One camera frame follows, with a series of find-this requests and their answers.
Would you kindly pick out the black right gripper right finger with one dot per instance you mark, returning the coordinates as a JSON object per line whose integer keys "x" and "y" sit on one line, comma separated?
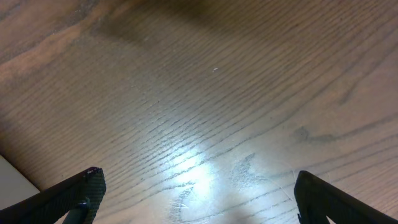
{"x": 319, "y": 202}

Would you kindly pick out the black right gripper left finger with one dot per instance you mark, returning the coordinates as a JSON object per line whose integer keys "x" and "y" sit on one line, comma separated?
{"x": 77, "y": 198}

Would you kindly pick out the white cardboard box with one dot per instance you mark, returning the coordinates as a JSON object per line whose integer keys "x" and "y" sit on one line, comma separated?
{"x": 14, "y": 187}

